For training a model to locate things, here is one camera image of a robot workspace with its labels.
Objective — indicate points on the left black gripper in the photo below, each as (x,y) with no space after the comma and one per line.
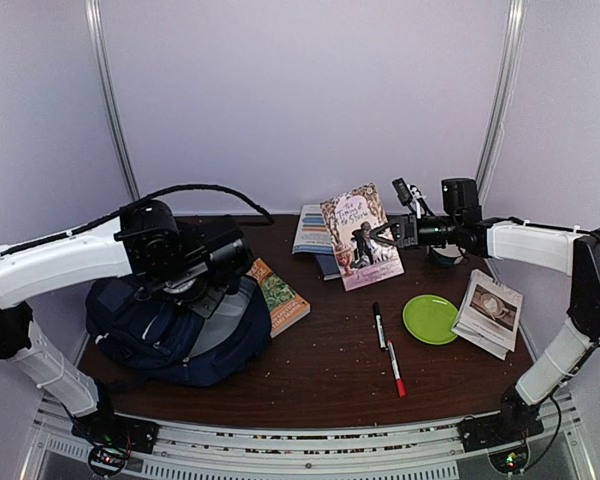
(205,306)

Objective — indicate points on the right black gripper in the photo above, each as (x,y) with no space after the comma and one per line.
(408,231)

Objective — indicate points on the pink Taming Shrew book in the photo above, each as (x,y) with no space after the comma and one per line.
(349,218)

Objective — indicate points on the white blue striped booklet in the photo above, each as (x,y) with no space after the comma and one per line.
(311,233)

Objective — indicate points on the navy blue backpack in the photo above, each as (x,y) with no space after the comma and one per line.
(161,340)

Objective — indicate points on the white coffee cover notebook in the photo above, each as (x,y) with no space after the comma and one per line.
(489,315)

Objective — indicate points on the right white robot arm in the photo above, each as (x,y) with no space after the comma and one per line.
(571,251)

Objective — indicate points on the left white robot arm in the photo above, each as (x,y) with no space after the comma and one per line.
(138,241)

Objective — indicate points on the white teal bowl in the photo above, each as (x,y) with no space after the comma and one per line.
(447,257)

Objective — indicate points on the dark blue hardcover notebook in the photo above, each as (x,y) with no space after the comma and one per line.
(328,267)

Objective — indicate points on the black marker pen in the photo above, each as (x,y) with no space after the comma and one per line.
(379,326)

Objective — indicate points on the green plate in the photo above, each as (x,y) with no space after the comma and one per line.
(429,319)

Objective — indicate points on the orange treehouse paperback book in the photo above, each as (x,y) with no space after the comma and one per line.
(285,305)

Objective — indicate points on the red marker pen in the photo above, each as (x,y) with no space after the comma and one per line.
(401,389)

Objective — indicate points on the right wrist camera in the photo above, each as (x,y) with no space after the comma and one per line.
(409,196)

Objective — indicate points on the aluminium front rail frame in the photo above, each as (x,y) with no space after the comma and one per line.
(424,450)

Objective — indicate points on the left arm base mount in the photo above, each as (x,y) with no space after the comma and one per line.
(113,439)

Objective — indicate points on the right aluminium corner post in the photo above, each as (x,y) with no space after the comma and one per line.
(504,91)

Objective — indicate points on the aluminium corner post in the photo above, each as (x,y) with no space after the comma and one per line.
(113,118)
(504,91)

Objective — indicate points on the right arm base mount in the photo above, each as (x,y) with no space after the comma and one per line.
(503,435)

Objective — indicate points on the left aluminium corner post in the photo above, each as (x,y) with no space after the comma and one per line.
(113,118)

